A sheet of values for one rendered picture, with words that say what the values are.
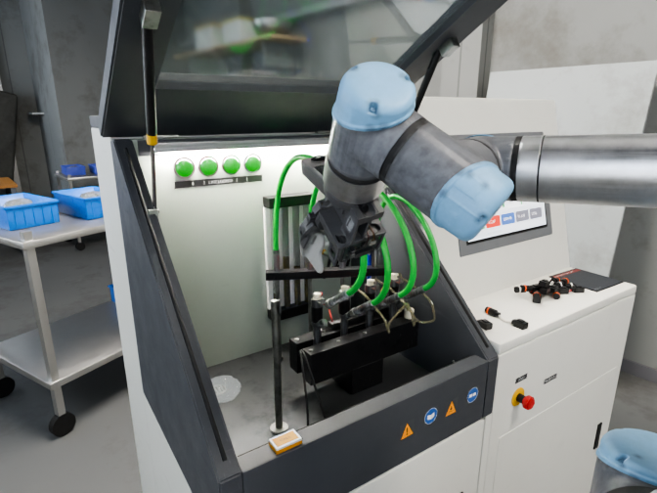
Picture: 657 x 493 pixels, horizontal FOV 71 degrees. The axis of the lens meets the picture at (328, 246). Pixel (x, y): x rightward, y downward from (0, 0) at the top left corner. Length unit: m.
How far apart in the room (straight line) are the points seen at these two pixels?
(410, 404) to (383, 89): 0.71
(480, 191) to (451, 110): 0.98
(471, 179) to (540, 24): 2.96
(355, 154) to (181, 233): 0.79
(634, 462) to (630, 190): 0.31
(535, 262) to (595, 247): 1.25
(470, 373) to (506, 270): 0.51
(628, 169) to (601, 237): 2.34
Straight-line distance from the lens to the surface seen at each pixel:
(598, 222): 2.88
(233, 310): 1.31
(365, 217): 0.54
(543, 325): 1.32
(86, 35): 6.91
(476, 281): 1.43
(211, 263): 1.24
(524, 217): 1.61
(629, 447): 0.69
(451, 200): 0.43
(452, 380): 1.08
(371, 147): 0.45
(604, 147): 0.55
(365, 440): 0.97
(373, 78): 0.46
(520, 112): 1.66
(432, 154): 0.44
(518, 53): 3.40
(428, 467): 1.17
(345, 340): 1.12
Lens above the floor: 1.51
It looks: 16 degrees down
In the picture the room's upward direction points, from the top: straight up
